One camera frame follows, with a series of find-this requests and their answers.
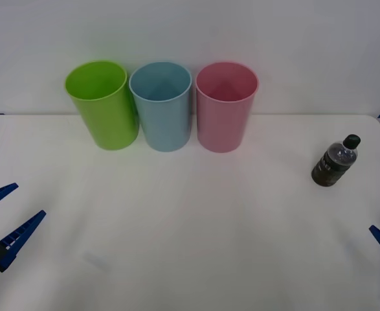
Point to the dark bottle with black cap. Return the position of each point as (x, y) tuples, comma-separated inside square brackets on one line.
[(332, 168)]

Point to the pink plastic bin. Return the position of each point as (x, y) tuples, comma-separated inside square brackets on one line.
[(222, 126)]

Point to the yellow-green plastic bin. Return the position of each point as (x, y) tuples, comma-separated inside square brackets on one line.
[(108, 123)]

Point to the pale blue plastic bin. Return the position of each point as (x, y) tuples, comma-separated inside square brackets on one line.
[(165, 126)]

